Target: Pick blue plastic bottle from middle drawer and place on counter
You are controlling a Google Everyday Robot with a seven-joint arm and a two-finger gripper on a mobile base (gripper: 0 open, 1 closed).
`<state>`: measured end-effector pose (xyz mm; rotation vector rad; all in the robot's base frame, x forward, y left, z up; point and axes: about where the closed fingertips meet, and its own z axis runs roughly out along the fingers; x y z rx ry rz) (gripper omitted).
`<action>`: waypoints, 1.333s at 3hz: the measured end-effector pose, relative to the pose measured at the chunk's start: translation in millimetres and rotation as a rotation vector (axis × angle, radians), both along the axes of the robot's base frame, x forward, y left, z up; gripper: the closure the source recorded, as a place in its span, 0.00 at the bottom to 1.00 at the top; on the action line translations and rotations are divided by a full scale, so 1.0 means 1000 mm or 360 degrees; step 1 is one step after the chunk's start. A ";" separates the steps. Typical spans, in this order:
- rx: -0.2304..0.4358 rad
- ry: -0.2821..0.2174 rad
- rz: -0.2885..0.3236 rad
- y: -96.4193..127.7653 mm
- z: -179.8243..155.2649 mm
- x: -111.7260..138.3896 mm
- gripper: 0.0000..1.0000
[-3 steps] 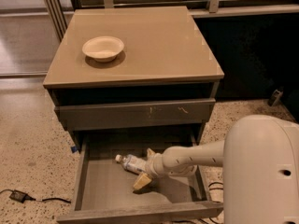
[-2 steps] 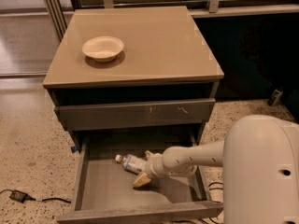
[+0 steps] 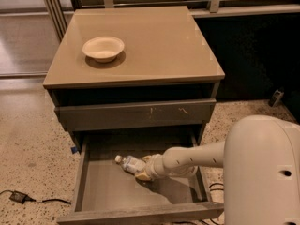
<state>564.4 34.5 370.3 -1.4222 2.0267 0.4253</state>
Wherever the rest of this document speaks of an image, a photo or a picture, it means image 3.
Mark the small dark floor device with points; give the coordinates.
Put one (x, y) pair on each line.
(276, 98)

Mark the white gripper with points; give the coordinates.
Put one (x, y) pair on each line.
(152, 168)

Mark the white paper bowl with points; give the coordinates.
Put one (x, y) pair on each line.
(103, 49)

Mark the blue tape piece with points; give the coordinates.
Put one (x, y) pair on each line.
(74, 149)

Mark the open grey middle drawer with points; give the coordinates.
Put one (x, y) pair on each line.
(106, 195)

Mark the black power adapter with cable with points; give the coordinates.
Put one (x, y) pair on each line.
(20, 197)

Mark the closed grey top drawer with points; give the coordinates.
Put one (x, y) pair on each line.
(135, 115)

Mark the grey drawer cabinet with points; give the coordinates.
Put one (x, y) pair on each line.
(166, 58)

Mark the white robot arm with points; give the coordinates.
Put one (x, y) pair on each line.
(260, 159)

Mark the clear plastic water bottle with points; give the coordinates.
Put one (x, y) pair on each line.
(130, 164)

